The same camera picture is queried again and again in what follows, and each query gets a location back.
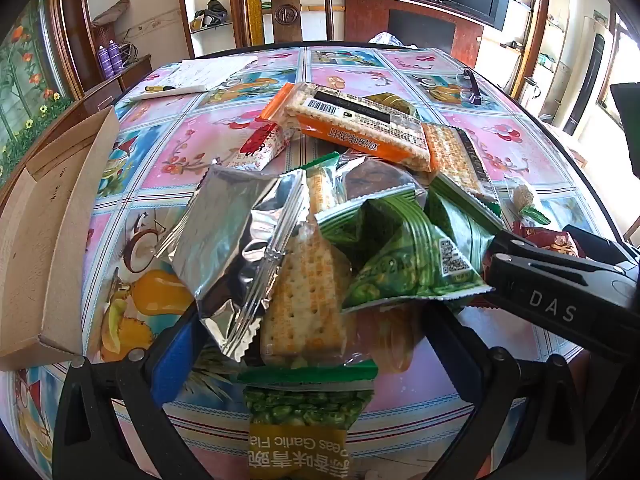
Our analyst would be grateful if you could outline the black yellow shelf clutter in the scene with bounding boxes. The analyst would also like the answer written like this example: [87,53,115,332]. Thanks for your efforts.
[191,2,232,29]

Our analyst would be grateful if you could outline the white plastic bag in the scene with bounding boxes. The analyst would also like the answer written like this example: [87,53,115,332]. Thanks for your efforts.
[367,31,419,49]

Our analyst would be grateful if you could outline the orange clear snack packet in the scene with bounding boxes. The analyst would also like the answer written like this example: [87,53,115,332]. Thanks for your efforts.
[349,305,417,374]

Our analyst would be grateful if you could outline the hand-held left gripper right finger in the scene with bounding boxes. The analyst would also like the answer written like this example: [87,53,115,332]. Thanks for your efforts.
[422,304,587,480]

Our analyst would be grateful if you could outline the large orange cracker pack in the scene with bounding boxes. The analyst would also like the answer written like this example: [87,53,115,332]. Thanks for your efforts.
[270,81,434,172]

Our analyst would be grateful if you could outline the dark wooden door frame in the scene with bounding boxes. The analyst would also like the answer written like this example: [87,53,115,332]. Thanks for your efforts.
[46,0,97,102]

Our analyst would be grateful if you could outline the small clear green candy packet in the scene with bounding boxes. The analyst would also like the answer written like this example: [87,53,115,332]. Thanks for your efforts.
[504,174,552,227]

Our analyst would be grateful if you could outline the red-brown television cabinet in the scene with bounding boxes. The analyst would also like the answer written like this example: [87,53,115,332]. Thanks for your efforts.
[344,0,484,57]

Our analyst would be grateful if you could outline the dark wooden sideboard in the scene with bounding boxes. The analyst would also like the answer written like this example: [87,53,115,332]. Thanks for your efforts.
[0,54,154,211]

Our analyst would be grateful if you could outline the red white snack packet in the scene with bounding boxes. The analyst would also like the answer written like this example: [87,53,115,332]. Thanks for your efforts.
[220,121,297,169]

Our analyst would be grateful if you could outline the small wooden table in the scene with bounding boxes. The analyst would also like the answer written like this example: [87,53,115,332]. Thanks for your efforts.
[541,114,589,169]

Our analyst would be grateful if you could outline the red gold snack packet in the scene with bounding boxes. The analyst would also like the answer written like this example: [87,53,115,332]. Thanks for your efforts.
[510,225,583,261]

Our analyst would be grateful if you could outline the brown cloth bag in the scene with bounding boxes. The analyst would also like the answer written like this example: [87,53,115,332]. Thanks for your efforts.
[92,0,132,27]

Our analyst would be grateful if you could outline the carved wooden chair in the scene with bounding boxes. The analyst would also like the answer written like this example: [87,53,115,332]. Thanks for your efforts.
[227,0,342,50]

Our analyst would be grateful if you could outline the brown cardboard box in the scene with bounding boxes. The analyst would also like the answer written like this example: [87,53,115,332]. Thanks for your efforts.
[0,106,121,372]

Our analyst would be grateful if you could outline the green pea snack packet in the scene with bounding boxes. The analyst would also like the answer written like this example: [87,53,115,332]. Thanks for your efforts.
[315,187,431,263]
[237,359,379,480]
[424,174,506,267]
[341,199,492,312]

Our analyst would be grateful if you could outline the dark flat panel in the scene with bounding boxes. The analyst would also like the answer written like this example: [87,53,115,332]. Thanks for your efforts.
[609,82,640,182]

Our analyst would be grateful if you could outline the white standing air conditioner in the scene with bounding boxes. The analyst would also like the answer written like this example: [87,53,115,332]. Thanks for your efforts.
[562,14,614,137]

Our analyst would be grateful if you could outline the white notebook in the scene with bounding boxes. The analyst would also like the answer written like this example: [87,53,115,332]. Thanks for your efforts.
[127,55,259,99]

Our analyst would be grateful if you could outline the metal kettle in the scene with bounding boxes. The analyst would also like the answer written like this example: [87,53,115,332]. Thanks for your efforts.
[522,76,544,107]

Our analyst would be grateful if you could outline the green-edged cracker packet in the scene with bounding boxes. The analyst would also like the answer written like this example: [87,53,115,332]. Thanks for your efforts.
[299,152,342,218]
[257,222,362,367]
[422,122,503,208]

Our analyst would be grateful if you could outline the floral painted panel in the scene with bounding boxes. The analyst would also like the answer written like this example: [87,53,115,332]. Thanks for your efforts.
[0,0,77,177]

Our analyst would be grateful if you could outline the olive green snack packet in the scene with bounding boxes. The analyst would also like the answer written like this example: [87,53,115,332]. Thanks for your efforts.
[366,91,419,117]

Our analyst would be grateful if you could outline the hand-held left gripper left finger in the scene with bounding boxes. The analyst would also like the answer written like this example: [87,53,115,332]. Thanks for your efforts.
[52,304,212,480]

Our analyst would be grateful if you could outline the floral printed tablecloth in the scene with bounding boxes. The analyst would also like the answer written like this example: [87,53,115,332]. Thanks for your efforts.
[0,46,639,480]

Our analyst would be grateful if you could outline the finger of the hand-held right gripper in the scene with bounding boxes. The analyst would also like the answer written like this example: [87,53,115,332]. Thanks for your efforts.
[487,231,629,278]
[481,254,523,307]

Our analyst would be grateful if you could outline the wood-framed wall shelf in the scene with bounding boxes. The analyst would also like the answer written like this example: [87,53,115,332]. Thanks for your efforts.
[510,0,574,111]

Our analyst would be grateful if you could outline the dark-framed eyeglasses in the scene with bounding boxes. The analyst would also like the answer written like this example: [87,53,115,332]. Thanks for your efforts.
[451,67,484,107]

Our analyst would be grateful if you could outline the bright window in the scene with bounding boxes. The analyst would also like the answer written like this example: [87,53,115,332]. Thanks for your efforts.
[612,11,640,87]

